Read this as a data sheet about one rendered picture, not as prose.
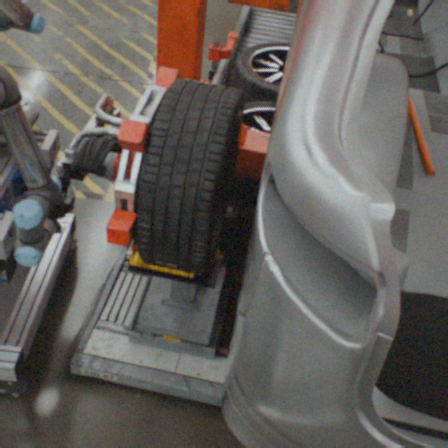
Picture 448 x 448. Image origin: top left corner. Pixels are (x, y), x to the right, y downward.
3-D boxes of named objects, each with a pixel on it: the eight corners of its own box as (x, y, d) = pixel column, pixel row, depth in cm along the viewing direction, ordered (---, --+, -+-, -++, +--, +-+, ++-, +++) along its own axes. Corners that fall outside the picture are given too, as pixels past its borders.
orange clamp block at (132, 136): (146, 154, 177) (141, 144, 169) (121, 149, 178) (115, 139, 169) (151, 133, 179) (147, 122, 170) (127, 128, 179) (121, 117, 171)
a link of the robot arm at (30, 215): (22, 188, 167) (27, 216, 174) (7, 214, 158) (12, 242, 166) (49, 192, 166) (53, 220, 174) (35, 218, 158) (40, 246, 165)
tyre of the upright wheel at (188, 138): (217, 261, 239) (197, 295, 173) (162, 249, 240) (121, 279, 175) (249, 102, 232) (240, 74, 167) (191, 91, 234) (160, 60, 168)
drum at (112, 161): (151, 198, 204) (152, 166, 195) (93, 186, 205) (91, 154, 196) (161, 174, 214) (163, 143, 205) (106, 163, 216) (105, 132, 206)
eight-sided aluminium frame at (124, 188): (134, 277, 203) (134, 151, 166) (115, 273, 203) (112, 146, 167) (172, 183, 243) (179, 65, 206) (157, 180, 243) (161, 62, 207)
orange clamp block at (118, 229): (137, 228, 187) (129, 247, 180) (114, 224, 187) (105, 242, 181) (138, 212, 182) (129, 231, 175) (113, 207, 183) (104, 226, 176)
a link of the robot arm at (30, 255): (37, 251, 164) (41, 271, 170) (51, 225, 172) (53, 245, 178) (10, 247, 164) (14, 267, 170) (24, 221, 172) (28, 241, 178)
